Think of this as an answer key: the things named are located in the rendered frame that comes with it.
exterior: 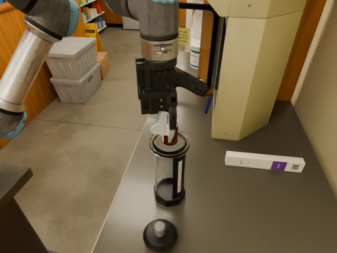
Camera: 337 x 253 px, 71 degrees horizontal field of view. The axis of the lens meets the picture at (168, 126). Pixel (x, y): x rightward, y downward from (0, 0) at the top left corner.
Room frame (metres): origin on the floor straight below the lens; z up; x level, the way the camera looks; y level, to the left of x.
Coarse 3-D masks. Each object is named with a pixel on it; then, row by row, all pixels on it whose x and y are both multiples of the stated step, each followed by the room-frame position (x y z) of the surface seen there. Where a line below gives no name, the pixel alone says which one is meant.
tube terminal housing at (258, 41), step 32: (256, 0) 0.75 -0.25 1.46; (288, 0) 0.80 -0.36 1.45; (256, 32) 0.75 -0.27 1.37; (288, 32) 0.83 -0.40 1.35; (224, 64) 0.76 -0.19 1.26; (256, 64) 0.75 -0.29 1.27; (224, 96) 0.76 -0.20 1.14; (256, 96) 0.78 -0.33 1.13; (224, 128) 0.76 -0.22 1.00; (256, 128) 0.81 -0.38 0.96
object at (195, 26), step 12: (180, 12) 1.13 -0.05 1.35; (192, 12) 1.11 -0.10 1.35; (204, 12) 1.09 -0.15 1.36; (180, 24) 1.13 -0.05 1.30; (192, 24) 1.11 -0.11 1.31; (204, 24) 1.09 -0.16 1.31; (180, 36) 1.13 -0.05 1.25; (192, 36) 1.11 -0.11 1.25; (204, 36) 1.09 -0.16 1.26; (180, 48) 1.12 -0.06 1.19; (192, 48) 1.11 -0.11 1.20; (204, 48) 1.09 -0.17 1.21; (180, 60) 1.12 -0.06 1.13; (192, 60) 1.10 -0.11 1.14; (204, 60) 1.09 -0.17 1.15; (192, 72) 1.10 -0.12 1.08; (204, 72) 1.08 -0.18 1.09
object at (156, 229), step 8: (152, 224) 0.35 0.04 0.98; (160, 224) 0.34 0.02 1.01; (168, 224) 0.35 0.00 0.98; (144, 232) 0.34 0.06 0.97; (152, 232) 0.33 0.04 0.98; (160, 232) 0.32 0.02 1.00; (168, 232) 0.33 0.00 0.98; (176, 232) 0.34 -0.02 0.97; (144, 240) 0.32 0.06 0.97; (152, 240) 0.31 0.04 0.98; (160, 240) 0.31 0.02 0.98; (168, 240) 0.31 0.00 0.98; (176, 240) 0.32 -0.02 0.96; (152, 248) 0.29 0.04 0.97; (160, 248) 0.29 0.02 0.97; (168, 248) 0.30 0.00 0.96
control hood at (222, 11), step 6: (210, 0) 0.77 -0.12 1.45; (216, 0) 0.77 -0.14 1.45; (222, 0) 0.77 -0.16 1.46; (228, 0) 0.77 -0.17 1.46; (216, 6) 0.77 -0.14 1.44; (222, 6) 0.77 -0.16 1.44; (228, 6) 0.76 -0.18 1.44; (216, 12) 0.77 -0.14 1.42; (222, 12) 0.77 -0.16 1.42; (228, 12) 0.77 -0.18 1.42
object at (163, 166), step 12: (180, 132) 0.52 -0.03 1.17; (156, 144) 0.50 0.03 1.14; (180, 144) 0.51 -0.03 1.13; (156, 156) 0.45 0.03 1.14; (180, 156) 0.44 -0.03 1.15; (156, 168) 0.45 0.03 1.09; (168, 168) 0.44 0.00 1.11; (156, 180) 0.46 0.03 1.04; (168, 180) 0.44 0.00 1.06; (156, 192) 0.46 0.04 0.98; (168, 192) 0.44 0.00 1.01
